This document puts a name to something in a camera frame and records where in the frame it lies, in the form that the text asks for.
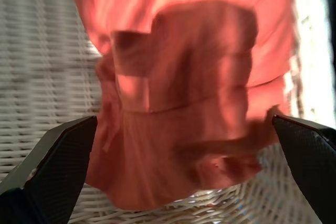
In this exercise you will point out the red garment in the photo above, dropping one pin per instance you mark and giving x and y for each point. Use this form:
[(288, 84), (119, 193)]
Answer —
[(183, 77)]

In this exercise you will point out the pale woven basket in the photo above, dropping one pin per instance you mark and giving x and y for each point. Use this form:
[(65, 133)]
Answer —
[(39, 77)]

